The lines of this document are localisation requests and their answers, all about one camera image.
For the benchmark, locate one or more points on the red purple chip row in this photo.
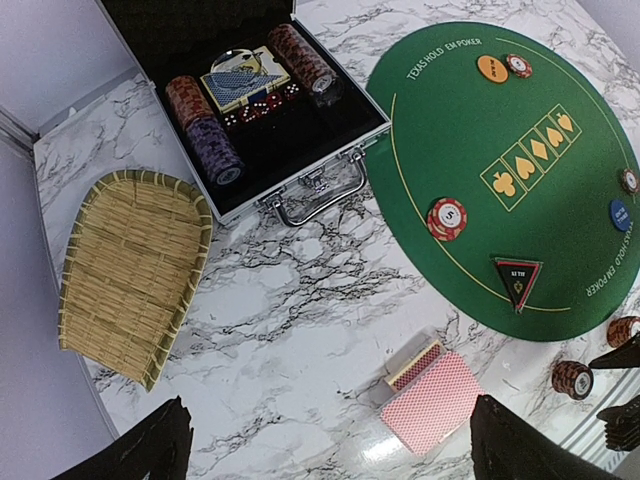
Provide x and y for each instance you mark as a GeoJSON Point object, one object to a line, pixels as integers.
{"type": "Point", "coordinates": [218, 157]}

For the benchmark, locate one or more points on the red dice row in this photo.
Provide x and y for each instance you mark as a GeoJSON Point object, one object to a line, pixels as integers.
{"type": "Point", "coordinates": [254, 110]}

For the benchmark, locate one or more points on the playing card box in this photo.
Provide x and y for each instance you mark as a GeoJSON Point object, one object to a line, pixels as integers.
{"type": "Point", "coordinates": [411, 369]}

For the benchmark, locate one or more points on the orange round blind button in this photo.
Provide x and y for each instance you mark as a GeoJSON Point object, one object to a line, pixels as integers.
{"type": "Point", "coordinates": [492, 69]}

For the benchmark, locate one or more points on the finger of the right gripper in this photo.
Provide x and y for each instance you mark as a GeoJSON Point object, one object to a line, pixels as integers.
{"type": "Point", "coordinates": [624, 357]}
{"type": "Point", "coordinates": [621, 426]}

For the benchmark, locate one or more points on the red poker chip stack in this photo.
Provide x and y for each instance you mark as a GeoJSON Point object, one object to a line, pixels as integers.
{"type": "Point", "coordinates": [621, 330]}

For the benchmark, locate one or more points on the red playing card deck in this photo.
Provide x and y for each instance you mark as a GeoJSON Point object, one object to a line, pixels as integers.
{"type": "Point", "coordinates": [434, 405]}

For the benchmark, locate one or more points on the black triangular all-in button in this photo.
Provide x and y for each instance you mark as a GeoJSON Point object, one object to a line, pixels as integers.
{"type": "Point", "coordinates": [519, 277]}

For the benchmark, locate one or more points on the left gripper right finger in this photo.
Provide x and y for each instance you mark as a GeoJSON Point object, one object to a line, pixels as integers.
{"type": "Point", "coordinates": [504, 446]}

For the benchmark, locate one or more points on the round green poker mat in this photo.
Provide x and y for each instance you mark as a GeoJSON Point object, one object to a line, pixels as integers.
{"type": "Point", "coordinates": [535, 162]}

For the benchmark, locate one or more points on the dark brown poker chip stack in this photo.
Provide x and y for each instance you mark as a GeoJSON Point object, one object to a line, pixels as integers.
{"type": "Point", "coordinates": [573, 379]}

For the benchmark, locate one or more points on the blue card deck in case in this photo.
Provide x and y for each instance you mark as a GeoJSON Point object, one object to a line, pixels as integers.
{"type": "Point", "coordinates": [238, 76]}

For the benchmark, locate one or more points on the red chips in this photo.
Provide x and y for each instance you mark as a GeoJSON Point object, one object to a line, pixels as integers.
{"type": "Point", "coordinates": [447, 219]}

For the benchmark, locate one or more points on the aluminium poker chip case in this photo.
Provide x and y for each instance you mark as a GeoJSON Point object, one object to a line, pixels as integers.
{"type": "Point", "coordinates": [267, 117]}

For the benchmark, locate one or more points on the blue round blind button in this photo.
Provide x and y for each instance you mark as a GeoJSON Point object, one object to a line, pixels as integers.
{"type": "Point", "coordinates": [620, 215]}

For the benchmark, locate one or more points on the woven bamboo tray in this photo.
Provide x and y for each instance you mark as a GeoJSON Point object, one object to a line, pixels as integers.
{"type": "Point", "coordinates": [134, 259]}

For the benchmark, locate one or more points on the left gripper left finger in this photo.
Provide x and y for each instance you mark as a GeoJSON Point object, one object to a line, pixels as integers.
{"type": "Point", "coordinates": [158, 447]}

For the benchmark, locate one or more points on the dark red chip row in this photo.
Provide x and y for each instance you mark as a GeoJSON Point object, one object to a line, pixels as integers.
{"type": "Point", "coordinates": [306, 63]}

